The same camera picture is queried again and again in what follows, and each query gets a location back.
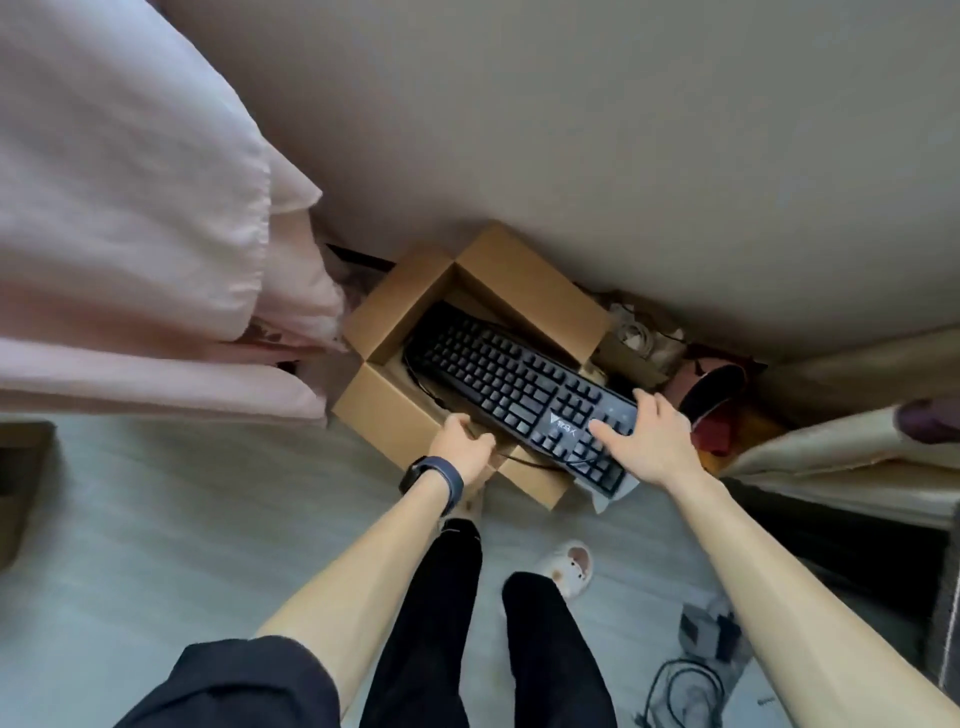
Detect person's left hand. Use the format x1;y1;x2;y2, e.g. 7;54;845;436
427;412;498;489

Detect person's right hand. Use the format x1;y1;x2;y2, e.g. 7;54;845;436
587;388;706;493

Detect black keyboard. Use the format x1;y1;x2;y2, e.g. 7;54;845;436
404;302;640;498

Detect person's left forearm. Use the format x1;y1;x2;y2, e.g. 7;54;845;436
254;472;451;714

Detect person's right forearm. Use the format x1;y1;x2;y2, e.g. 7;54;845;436
667;472;960;728

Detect black smartwatch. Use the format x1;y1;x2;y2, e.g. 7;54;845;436
398;455;465;517

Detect white paper sheet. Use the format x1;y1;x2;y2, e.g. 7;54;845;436
577;472;643;516

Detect pink and black cap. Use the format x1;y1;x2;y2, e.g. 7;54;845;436
663;358;759;433

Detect red orange fabric pile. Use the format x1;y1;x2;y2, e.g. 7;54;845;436
689;404;785;475

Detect small open cardboard box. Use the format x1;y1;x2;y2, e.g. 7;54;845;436
592;299;688;391

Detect brown cardboard box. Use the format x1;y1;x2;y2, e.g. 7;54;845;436
331;221;613;513

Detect cream and purple curtain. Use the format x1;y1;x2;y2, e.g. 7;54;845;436
719;326;960;530

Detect grey electrical box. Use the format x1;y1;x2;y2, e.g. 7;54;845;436
678;598;745;665

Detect black trousers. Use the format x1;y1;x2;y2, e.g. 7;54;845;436
359;518;620;728

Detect black shirt white piping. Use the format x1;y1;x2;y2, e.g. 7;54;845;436
116;635;343;728

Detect bed with pink bedding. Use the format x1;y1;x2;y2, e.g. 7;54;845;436
0;0;350;425

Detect black floor cable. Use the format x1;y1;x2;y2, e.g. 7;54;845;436
641;658;727;728

